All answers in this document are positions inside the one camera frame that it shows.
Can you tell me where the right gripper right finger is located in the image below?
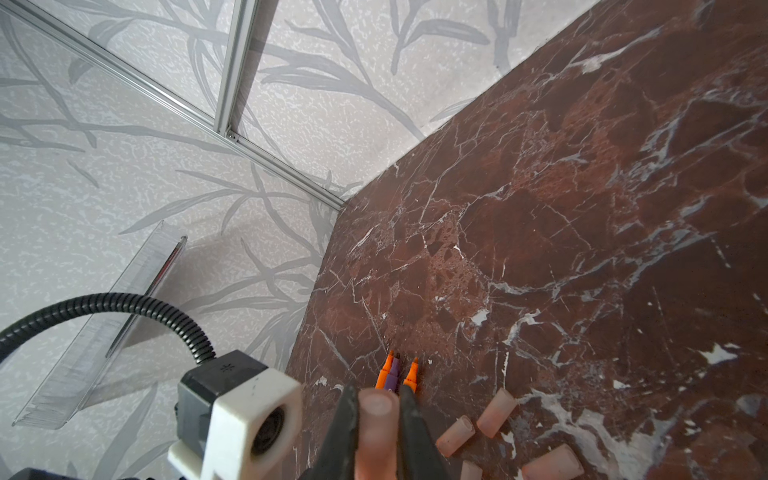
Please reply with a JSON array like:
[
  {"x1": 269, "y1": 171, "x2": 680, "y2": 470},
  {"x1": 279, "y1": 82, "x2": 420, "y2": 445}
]
[{"x1": 398, "y1": 385, "x2": 449, "y2": 480}]

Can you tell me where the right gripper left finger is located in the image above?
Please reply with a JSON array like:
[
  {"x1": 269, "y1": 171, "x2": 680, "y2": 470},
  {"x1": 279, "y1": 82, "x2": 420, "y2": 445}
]
[{"x1": 300, "y1": 385, "x2": 360, "y2": 480}]

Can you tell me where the pink pen cap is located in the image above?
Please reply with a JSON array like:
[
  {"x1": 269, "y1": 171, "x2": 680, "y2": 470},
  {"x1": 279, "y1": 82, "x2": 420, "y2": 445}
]
[
  {"x1": 459, "y1": 460, "x2": 483, "y2": 480},
  {"x1": 476, "y1": 388, "x2": 518, "y2": 438},
  {"x1": 522, "y1": 444, "x2": 585, "y2": 480},
  {"x1": 355, "y1": 388, "x2": 400, "y2": 479},
  {"x1": 436, "y1": 415, "x2": 476, "y2": 458}
]

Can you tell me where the orange pen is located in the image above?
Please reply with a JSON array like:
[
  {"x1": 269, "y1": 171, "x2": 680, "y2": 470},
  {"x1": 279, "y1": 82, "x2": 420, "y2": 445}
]
[
  {"x1": 375, "y1": 350, "x2": 394, "y2": 389},
  {"x1": 403, "y1": 358, "x2": 419, "y2": 392}
]

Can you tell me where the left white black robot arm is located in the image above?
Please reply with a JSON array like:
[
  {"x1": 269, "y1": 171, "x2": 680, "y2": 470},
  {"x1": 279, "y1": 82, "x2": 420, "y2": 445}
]
[{"x1": 1, "y1": 292, "x2": 216, "y2": 479}]

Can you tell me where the purple marker pen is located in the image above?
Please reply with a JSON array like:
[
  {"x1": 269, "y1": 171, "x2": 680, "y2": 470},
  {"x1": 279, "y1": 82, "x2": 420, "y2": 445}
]
[{"x1": 383, "y1": 356, "x2": 400, "y2": 392}]

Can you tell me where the clear plastic wall tray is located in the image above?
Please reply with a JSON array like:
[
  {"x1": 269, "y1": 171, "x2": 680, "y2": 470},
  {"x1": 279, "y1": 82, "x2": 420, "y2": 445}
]
[{"x1": 13, "y1": 221, "x2": 188, "y2": 430}]

